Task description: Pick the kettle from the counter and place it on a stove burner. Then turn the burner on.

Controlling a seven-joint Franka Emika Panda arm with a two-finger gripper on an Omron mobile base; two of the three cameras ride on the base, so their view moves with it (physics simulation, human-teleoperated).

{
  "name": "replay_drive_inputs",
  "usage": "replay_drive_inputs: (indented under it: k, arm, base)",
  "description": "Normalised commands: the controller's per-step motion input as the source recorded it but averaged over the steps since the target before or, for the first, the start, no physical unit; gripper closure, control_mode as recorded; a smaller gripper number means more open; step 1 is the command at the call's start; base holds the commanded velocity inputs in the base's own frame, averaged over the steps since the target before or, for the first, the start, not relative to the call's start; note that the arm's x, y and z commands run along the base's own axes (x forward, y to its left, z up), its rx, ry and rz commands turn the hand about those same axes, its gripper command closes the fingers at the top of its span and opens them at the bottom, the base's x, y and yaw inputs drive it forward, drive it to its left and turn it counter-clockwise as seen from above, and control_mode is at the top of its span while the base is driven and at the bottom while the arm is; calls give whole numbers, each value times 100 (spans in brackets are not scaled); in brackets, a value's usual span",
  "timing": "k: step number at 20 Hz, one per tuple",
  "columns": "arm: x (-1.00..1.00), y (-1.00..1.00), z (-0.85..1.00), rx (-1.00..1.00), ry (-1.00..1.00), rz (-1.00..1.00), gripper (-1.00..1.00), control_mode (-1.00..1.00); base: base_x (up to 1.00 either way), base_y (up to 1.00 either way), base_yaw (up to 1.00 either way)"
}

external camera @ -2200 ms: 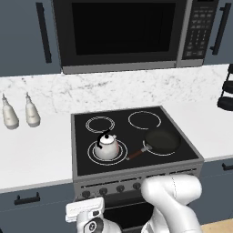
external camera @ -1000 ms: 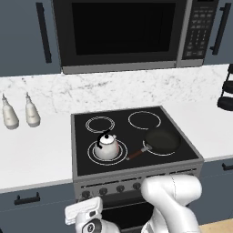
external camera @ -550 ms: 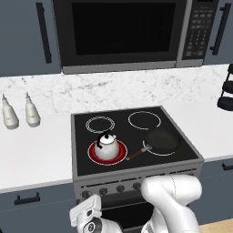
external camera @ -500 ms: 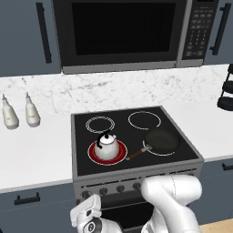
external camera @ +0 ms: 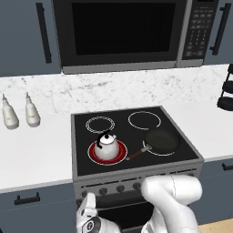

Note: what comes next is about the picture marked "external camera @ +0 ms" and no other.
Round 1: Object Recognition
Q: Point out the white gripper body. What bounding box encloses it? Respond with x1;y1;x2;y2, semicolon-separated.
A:
77;192;98;218

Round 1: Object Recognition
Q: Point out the black and steel stove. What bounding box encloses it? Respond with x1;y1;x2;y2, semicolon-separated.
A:
70;105;205;233

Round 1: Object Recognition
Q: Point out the black oven door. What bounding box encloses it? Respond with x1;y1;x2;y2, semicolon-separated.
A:
79;191;158;233

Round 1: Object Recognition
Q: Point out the grey-blue drawer front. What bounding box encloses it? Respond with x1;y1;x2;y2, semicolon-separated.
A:
188;157;233;226
0;181;78;233

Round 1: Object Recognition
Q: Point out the white squeeze bottle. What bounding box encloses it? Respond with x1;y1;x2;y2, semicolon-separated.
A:
25;92;42;128
1;93;20;130

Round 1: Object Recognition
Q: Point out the black microwave door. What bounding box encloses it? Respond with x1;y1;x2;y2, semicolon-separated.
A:
53;0;188;67

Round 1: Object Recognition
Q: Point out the grey-blue cupboard door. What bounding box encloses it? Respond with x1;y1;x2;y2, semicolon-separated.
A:
0;0;64;77
202;0;233;66

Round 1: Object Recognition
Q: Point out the steel and black microwave oven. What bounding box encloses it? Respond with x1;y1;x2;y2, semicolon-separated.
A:
52;0;220;75

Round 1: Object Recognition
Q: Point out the white kettle with black handle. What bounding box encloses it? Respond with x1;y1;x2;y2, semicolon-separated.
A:
94;132;120;161

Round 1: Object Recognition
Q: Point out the black drawer handle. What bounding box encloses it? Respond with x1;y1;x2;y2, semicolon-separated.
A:
14;192;42;206
221;162;233;172

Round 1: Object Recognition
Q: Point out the black frying pan, brown handle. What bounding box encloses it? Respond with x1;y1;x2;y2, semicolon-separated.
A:
125;128;182;161

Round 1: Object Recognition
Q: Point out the black cupboard handle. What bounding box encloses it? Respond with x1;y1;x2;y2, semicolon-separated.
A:
35;2;53;65
209;2;232;56

